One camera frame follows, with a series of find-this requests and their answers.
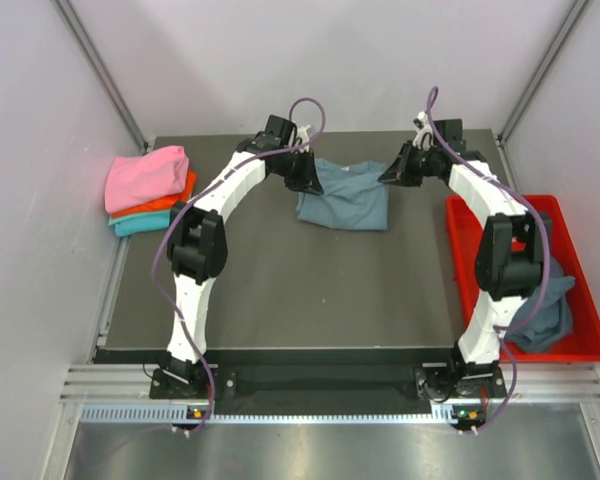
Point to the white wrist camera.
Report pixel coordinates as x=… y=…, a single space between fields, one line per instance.
x=303 y=136
x=424 y=134

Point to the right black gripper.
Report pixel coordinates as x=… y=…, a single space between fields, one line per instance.
x=400 y=173

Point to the folded teal t-shirt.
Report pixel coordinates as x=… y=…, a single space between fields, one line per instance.
x=132 y=224

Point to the grey-blue shirt in bin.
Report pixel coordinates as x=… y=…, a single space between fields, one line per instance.
x=552 y=322

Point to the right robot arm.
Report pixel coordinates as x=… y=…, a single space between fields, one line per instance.
x=511 y=261

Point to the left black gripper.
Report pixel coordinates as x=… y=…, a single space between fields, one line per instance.
x=306 y=180

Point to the folded orange t-shirt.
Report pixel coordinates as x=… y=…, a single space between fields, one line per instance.
x=162 y=203

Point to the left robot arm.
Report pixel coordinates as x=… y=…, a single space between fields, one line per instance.
x=195 y=242

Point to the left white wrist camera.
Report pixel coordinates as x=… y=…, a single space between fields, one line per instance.
x=303 y=136

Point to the folded pink t-shirt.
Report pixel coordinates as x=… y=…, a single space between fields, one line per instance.
x=132 y=181

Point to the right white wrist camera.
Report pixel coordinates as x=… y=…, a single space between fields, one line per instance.
x=424 y=134

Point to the grey-blue polo shirt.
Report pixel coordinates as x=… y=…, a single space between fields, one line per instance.
x=353 y=199

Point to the aluminium frame rail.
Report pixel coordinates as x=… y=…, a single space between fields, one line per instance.
x=536 y=383

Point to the grey slotted cable duct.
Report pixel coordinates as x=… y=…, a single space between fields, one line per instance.
x=183 y=414

